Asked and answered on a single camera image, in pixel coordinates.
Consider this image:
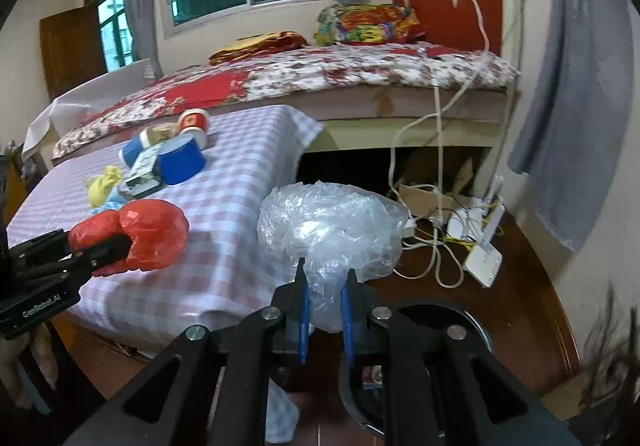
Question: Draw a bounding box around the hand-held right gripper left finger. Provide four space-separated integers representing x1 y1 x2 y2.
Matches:
62 257 313 446

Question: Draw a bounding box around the folded red yellow blanket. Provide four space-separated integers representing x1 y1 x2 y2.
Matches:
209 31 308 66

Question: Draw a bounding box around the colourful patterned pillow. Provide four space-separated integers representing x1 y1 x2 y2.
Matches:
314 3 426 47

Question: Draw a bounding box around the cardboard box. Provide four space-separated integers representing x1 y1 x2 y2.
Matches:
397 183 476 222

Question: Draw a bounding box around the black round trash bin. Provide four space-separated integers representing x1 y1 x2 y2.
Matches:
339 303 493 439

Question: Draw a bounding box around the light blue crumpled cloth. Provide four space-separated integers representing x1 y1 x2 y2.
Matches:
92 196 131 214

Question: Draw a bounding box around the pink checkered tablecloth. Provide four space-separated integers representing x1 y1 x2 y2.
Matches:
7 104 326 342

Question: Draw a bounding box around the thin white cable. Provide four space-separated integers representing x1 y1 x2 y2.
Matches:
389 0 556 207

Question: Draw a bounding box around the white modem box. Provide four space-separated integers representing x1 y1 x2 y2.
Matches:
446 206 486 243

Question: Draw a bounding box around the red paper cup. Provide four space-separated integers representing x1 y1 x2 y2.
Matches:
177 108 211 147

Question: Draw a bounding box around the red heart-shaped headboard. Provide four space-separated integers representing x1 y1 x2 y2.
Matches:
392 0 523 57

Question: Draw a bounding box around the floral bedsheet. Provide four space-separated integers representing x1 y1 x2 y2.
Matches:
52 42 521 162

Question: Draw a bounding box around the thick white cable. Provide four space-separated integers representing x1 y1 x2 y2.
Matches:
432 0 493 227

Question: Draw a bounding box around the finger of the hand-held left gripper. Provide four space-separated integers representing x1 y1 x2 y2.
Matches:
20 233 132 283
6 227 72 272

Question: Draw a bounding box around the small blue paper cup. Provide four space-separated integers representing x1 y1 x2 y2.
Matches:
119 127 153 168

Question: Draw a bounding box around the red plastic bag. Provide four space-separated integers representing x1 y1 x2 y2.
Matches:
67 198 191 273

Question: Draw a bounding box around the grey hanging cloth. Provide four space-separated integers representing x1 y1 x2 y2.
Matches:
509 0 636 252

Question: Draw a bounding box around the bed frame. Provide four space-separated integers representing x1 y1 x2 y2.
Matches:
300 86 507 199

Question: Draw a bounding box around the dark feathery object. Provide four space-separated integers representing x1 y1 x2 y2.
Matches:
580 278 640 407

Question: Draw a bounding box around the small green white box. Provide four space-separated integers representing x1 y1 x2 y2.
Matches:
124 148 163 199

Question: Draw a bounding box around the brown wooden door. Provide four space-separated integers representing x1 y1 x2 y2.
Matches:
40 1 106 99

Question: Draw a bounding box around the white board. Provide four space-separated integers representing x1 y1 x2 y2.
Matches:
22 58 156 162

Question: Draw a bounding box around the yellow crumpled wrapper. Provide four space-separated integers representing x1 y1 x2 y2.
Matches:
84 165 125 209

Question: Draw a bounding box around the white router with antennas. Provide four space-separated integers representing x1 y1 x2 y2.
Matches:
462 176 506 288

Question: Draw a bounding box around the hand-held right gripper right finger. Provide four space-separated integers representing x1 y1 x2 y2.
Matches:
340 270 583 446

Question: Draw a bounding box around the large blue paper cup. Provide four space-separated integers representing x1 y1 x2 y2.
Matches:
156 135 206 186

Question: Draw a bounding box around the clear plastic bag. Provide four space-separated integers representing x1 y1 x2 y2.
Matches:
256 181 410 333

